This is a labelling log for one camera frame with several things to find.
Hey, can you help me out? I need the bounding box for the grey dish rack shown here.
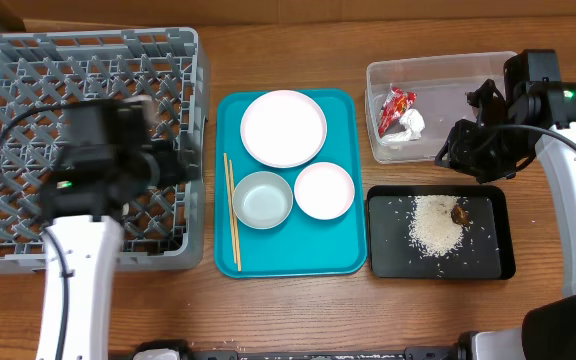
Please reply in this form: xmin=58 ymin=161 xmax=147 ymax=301
xmin=0 ymin=27 xmax=211 ymax=274

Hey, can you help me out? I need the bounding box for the pile of rice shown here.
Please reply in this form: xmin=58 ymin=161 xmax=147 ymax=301
xmin=409 ymin=195 xmax=463 ymax=257

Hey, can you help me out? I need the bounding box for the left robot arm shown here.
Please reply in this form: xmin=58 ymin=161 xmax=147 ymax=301
xmin=0 ymin=96 xmax=202 ymax=359

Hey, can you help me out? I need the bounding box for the black tray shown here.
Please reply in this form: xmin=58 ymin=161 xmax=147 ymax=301
xmin=366 ymin=185 xmax=516 ymax=280

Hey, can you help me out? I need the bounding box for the large white plate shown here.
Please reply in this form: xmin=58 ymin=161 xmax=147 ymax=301
xmin=240 ymin=90 xmax=328 ymax=168

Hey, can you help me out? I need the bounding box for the grey bowl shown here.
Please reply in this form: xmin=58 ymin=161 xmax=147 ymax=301
xmin=233 ymin=171 xmax=293 ymax=230

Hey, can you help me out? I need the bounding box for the white napkin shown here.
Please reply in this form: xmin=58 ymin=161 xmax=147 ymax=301
xmin=382 ymin=109 xmax=425 ymax=144

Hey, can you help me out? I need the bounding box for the clear plastic bin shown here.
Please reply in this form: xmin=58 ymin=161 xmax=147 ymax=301
xmin=365 ymin=51 xmax=515 ymax=164

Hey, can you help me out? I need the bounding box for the brown food scrap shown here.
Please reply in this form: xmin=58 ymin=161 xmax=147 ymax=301
xmin=450 ymin=204 xmax=470 ymax=226

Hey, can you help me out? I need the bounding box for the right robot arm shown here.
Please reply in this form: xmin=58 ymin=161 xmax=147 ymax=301
xmin=435 ymin=76 xmax=576 ymax=359

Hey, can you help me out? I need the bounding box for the wooden chopstick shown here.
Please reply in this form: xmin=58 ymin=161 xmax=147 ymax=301
xmin=228 ymin=159 xmax=242 ymax=272
xmin=223 ymin=152 xmax=237 ymax=266

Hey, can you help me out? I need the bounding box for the red snack wrapper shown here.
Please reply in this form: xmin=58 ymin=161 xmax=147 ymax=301
xmin=378 ymin=85 xmax=417 ymax=137

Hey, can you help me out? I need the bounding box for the teal serving tray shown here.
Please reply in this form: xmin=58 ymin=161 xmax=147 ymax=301
xmin=214 ymin=88 xmax=367 ymax=278

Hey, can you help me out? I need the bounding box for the small white plate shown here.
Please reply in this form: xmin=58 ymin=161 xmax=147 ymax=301
xmin=293 ymin=162 xmax=355 ymax=220

